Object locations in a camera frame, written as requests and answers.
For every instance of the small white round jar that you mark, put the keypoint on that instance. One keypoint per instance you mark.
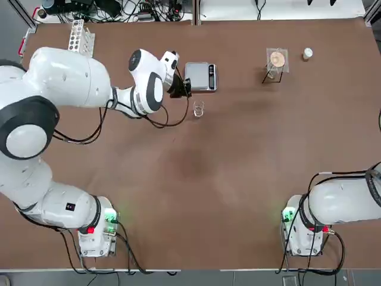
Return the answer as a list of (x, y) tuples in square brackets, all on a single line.
[(307, 54)]

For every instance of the aluminium frame post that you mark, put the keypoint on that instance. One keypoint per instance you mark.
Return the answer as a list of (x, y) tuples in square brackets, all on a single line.
[(26, 18), (196, 12), (372, 12)]

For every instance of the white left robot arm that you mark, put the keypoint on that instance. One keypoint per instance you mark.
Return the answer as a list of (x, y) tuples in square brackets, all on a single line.
[(74, 80)]

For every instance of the small glass beaker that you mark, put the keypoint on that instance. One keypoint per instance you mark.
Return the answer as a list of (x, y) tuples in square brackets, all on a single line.
[(199, 109)]

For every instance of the white test tube rack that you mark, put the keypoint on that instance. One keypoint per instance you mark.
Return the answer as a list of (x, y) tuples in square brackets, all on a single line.
[(78, 35)]

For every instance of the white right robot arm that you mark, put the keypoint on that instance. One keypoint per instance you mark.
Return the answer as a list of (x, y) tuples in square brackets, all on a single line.
[(336, 202)]

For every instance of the black tripod stand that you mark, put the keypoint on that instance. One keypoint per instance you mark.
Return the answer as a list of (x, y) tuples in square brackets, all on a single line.
[(265, 76)]

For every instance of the tape roll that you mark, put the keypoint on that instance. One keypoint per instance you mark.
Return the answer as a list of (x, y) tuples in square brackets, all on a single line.
[(41, 13)]

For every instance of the silver digital balance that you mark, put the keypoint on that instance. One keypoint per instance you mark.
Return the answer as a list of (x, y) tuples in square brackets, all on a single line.
[(196, 74)]

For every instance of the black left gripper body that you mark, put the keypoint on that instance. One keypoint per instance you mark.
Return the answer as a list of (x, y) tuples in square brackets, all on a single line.
[(177, 88)]

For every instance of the glass alcohol lamp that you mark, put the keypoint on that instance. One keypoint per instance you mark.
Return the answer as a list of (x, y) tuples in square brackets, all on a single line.
[(271, 74)]

